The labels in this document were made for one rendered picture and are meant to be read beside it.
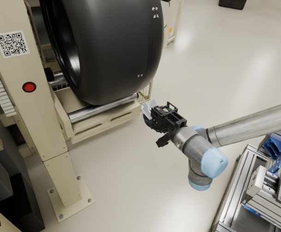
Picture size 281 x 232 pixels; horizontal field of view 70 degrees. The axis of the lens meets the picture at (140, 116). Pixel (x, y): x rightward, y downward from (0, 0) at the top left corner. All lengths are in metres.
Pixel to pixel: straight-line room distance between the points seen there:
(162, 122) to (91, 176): 1.19
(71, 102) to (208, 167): 0.78
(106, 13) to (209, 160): 0.48
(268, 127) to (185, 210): 1.13
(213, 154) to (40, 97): 0.64
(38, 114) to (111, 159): 1.03
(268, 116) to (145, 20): 0.46
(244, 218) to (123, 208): 0.81
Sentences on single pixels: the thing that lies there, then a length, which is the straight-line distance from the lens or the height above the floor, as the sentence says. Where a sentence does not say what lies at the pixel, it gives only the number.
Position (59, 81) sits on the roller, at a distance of 1.09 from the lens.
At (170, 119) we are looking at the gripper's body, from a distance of 0.66.
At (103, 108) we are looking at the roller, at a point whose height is 0.91.
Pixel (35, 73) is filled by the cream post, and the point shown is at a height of 1.11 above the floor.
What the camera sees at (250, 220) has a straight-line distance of 1.61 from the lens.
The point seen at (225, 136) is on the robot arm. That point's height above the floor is 1.05.
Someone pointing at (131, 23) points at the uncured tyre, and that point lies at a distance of 0.64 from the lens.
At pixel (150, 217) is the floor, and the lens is 1.62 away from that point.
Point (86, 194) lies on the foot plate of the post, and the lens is 1.67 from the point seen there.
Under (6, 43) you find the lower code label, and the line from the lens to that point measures 0.74.
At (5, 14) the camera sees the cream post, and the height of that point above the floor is 1.30.
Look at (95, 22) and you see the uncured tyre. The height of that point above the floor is 1.31.
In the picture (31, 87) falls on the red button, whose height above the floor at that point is 1.06.
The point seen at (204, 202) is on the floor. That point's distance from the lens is 1.77.
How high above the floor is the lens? 1.53
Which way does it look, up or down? 45 degrees down
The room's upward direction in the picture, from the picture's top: 7 degrees clockwise
